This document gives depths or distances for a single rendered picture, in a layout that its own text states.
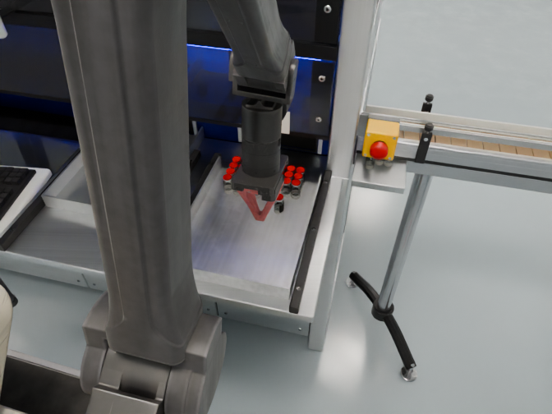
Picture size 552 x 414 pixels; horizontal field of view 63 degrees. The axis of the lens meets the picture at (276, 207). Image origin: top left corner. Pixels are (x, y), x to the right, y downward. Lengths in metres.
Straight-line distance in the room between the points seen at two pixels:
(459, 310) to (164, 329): 1.78
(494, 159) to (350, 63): 0.46
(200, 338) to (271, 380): 1.40
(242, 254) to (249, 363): 0.90
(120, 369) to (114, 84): 0.24
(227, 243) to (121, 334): 0.62
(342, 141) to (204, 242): 0.38
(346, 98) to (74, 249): 0.65
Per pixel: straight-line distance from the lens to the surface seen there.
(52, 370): 0.69
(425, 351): 1.90
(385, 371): 1.82
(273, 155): 0.65
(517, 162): 1.23
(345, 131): 1.03
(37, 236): 1.10
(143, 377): 0.39
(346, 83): 0.97
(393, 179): 1.14
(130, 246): 0.28
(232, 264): 0.92
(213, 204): 1.04
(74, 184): 1.19
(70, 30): 0.23
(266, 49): 0.49
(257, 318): 1.72
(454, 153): 1.19
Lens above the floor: 1.61
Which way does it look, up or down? 45 degrees down
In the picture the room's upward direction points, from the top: straight up
